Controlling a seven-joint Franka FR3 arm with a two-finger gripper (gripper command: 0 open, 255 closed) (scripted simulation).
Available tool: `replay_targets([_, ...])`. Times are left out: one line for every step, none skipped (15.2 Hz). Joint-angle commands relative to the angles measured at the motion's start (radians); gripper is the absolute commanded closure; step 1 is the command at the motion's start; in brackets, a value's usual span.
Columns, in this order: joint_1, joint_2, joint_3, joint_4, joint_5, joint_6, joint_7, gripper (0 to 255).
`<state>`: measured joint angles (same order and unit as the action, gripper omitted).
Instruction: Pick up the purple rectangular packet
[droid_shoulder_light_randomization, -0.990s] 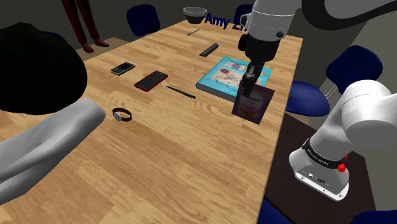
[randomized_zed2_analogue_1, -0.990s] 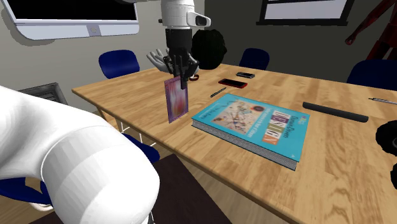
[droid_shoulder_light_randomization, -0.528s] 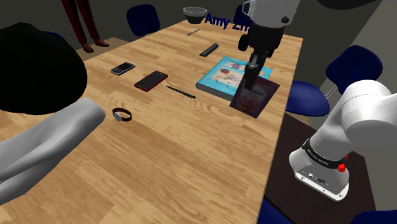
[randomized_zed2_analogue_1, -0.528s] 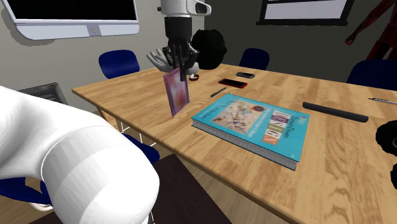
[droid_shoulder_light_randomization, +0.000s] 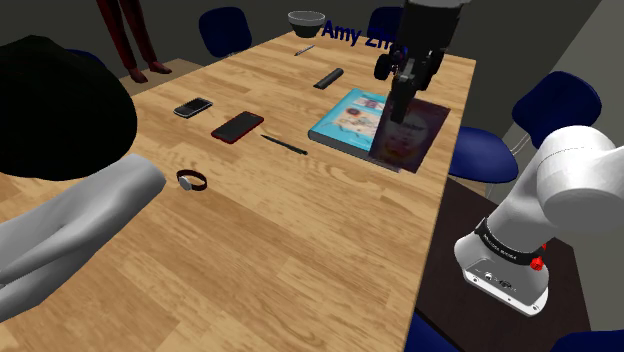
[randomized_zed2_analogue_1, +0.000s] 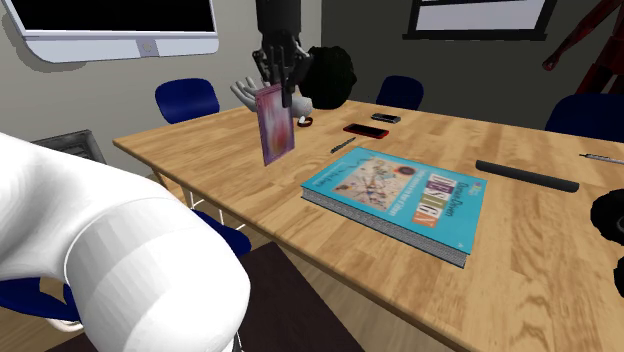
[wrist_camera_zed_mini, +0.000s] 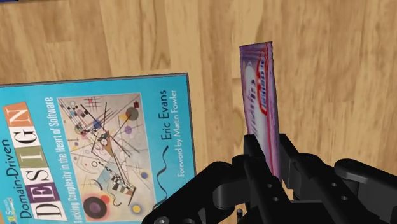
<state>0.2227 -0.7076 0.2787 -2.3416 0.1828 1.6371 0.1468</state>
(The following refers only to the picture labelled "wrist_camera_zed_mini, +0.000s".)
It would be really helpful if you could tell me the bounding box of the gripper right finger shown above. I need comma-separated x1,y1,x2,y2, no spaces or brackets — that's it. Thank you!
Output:
278,133,397,224

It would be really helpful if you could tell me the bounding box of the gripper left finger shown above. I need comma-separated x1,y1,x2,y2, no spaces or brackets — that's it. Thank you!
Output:
141,133,292,224

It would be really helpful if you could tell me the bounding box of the purple snack packet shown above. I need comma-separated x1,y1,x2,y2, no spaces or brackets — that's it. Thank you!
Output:
239,41,282,182

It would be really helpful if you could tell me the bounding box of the blue book with abstract art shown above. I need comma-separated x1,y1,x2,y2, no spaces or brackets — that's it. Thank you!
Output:
0,73,197,224

